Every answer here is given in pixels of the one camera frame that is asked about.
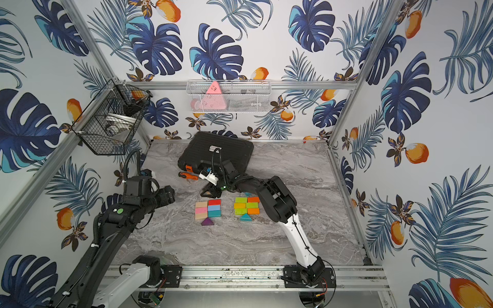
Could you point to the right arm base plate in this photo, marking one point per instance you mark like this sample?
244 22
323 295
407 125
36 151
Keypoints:
299 277

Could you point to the black plastic tool case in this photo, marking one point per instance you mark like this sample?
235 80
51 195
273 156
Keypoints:
209 151

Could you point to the aluminium front rail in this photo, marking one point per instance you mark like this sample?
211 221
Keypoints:
272 278

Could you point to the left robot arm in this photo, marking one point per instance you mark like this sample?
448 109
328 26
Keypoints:
110 230

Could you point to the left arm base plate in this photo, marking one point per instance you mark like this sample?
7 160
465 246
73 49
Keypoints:
161 276

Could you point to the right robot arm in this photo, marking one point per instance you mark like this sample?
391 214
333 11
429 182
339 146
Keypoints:
280 206

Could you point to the orange rectangular block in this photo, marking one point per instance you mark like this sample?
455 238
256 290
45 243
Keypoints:
255 211

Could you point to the light green narrow block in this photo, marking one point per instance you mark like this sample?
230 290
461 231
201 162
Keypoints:
252 205

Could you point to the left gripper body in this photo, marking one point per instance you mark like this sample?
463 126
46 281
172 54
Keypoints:
164 194

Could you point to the small teal block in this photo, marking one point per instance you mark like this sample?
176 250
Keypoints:
246 218

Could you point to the pink block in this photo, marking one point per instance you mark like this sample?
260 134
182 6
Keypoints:
201 210

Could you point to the orange handled screwdriver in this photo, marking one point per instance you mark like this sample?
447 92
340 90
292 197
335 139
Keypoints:
188 176

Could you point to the yellow block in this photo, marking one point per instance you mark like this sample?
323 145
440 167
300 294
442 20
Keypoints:
240 206

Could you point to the light blue block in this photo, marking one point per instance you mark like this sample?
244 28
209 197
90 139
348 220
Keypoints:
214 208

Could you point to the purple block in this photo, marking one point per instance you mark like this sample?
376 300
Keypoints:
207 222

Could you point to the pink triangle card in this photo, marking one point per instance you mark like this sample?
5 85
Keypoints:
213 99

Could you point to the black wire basket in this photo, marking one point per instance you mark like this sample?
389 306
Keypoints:
110 122

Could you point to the natural wood rectangular block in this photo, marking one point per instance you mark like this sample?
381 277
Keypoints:
201 204

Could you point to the teal rectangular block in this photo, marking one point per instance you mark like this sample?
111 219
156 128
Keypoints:
214 213

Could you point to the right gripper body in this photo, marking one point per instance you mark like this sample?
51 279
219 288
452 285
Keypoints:
223 183

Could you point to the red block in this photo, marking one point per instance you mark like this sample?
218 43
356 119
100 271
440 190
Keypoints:
214 202

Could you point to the white mesh wall basket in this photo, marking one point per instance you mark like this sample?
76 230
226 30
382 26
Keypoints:
241 96

